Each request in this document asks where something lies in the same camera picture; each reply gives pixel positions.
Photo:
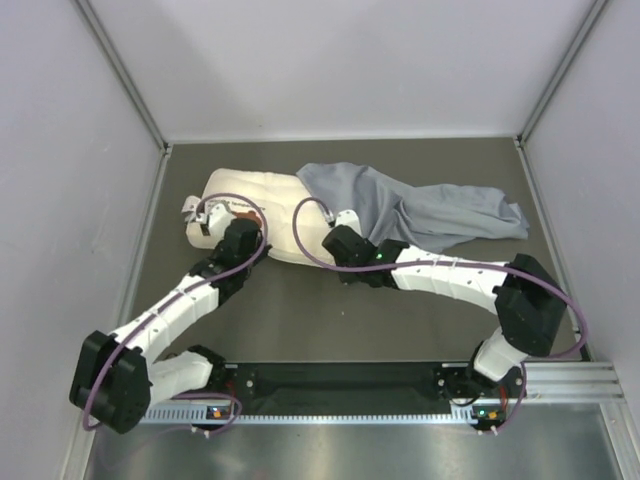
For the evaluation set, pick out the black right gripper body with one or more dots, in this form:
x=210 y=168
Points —
x=350 y=277

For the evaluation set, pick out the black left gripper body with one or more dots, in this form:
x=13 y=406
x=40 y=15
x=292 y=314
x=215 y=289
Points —
x=252 y=256

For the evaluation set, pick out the cream bear print pillow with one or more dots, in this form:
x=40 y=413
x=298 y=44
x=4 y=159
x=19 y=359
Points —
x=277 y=195

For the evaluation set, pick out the grey fabric pillowcase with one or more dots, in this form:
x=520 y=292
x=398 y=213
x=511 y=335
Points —
x=433 y=217

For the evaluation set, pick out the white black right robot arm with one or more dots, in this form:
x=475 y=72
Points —
x=528 y=314

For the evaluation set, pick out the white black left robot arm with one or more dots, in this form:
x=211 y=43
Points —
x=120 y=375

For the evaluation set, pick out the white pillow care tag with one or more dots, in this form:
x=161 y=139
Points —
x=189 y=209

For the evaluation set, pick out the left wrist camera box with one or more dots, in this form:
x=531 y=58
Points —
x=212 y=226

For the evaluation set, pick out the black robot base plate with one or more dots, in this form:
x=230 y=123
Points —
x=433 y=380

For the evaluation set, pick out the slotted grey cable duct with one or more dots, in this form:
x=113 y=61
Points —
x=219 y=412

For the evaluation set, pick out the right rear aluminium post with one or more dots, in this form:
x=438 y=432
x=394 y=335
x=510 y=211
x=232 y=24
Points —
x=570 y=54

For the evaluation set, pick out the aluminium post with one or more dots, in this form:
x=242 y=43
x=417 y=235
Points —
x=108 y=48
x=570 y=54

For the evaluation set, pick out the left rear aluminium post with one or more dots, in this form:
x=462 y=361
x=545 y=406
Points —
x=108 y=48

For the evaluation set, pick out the aluminium front frame rail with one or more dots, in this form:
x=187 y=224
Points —
x=553 y=382

